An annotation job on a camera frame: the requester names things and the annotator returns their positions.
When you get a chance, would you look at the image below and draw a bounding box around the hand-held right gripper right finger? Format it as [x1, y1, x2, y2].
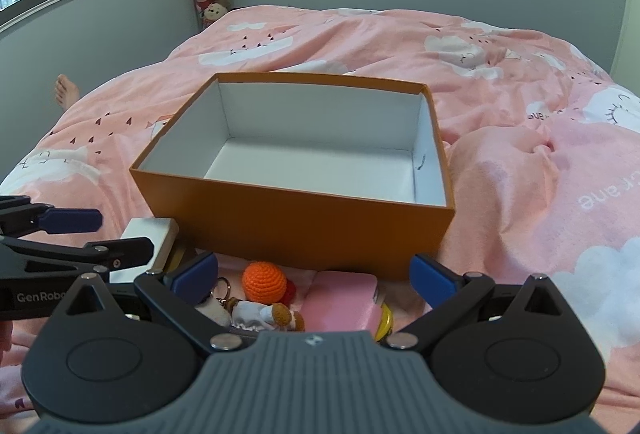
[385, 254, 587, 351]

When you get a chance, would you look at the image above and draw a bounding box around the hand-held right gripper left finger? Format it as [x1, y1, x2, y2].
[47, 251, 251, 352]

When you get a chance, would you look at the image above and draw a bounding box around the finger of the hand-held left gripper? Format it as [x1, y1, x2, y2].
[0, 195, 104, 238]
[0, 236, 154, 287]

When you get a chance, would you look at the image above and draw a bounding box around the white plush keychain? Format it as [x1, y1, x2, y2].
[194, 277, 234, 328]

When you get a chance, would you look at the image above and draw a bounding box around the plush doll keychain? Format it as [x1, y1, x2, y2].
[231, 298, 307, 333]

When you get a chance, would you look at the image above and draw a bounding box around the orange cardboard box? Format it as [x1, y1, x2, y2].
[129, 72, 457, 282]

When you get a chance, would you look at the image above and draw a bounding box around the small white box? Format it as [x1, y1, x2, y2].
[107, 217, 180, 284]

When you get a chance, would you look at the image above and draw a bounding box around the orange crochet ball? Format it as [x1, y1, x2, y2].
[242, 261, 297, 306]

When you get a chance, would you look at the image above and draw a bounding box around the pink plastic block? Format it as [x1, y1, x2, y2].
[299, 271, 380, 334]

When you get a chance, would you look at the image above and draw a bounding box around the person's foot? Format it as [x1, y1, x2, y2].
[53, 73, 82, 111]

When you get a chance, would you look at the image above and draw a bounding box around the pink cloud print blanket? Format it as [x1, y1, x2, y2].
[0, 4, 640, 420]

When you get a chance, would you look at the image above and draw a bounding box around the yellow ring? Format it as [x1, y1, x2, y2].
[374, 303, 397, 344]

